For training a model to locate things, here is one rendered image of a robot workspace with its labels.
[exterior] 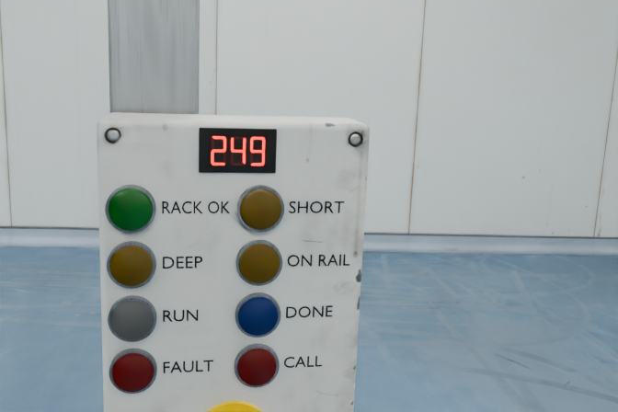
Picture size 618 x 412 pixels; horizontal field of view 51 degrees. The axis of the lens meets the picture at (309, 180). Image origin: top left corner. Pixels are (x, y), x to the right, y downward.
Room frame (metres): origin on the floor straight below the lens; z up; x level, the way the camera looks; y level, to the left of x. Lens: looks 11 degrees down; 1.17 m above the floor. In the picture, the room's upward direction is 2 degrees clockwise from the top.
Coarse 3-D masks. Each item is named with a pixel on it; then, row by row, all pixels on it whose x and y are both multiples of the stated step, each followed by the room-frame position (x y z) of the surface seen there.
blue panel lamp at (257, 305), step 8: (248, 304) 0.39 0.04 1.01; (256, 304) 0.39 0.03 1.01; (264, 304) 0.39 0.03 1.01; (272, 304) 0.40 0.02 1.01; (240, 312) 0.39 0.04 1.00; (248, 312) 0.39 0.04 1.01; (256, 312) 0.39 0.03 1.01; (264, 312) 0.39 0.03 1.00; (272, 312) 0.40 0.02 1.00; (240, 320) 0.39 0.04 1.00; (248, 320) 0.39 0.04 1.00; (256, 320) 0.39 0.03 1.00; (264, 320) 0.39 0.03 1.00; (272, 320) 0.40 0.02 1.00; (248, 328) 0.39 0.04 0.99; (256, 328) 0.39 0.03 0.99; (264, 328) 0.39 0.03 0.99; (272, 328) 0.40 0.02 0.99
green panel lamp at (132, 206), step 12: (120, 192) 0.38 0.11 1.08; (132, 192) 0.38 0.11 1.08; (120, 204) 0.38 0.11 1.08; (132, 204) 0.38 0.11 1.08; (144, 204) 0.38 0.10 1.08; (120, 216) 0.38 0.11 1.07; (132, 216) 0.38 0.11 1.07; (144, 216) 0.38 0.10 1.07; (120, 228) 0.38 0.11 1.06; (132, 228) 0.38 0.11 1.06
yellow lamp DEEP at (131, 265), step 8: (120, 248) 0.38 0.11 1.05; (128, 248) 0.38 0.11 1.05; (136, 248) 0.38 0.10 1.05; (112, 256) 0.38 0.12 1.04; (120, 256) 0.38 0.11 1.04; (128, 256) 0.38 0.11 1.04; (136, 256) 0.38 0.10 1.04; (144, 256) 0.38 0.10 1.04; (112, 264) 0.38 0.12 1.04; (120, 264) 0.38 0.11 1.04; (128, 264) 0.38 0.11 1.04; (136, 264) 0.38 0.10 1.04; (144, 264) 0.38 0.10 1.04; (152, 264) 0.38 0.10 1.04; (112, 272) 0.38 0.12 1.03; (120, 272) 0.38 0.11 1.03; (128, 272) 0.38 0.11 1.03; (136, 272) 0.38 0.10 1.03; (144, 272) 0.38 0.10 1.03; (152, 272) 0.39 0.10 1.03; (120, 280) 0.38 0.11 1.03; (128, 280) 0.38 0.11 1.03; (136, 280) 0.38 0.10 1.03; (144, 280) 0.38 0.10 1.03
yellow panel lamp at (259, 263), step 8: (248, 248) 0.39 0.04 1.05; (256, 248) 0.39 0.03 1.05; (264, 248) 0.39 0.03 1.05; (272, 248) 0.40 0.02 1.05; (248, 256) 0.39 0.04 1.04; (256, 256) 0.39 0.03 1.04; (264, 256) 0.39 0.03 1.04; (272, 256) 0.40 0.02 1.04; (240, 264) 0.39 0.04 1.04; (248, 264) 0.39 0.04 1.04; (256, 264) 0.39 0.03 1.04; (264, 264) 0.39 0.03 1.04; (272, 264) 0.39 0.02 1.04; (248, 272) 0.39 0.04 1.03; (256, 272) 0.39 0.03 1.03; (264, 272) 0.39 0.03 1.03; (272, 272) 0.39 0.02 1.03; (248, 280) 0.40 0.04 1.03; (256, 280) 0.39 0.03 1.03; (264, 280) 0.39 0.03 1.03
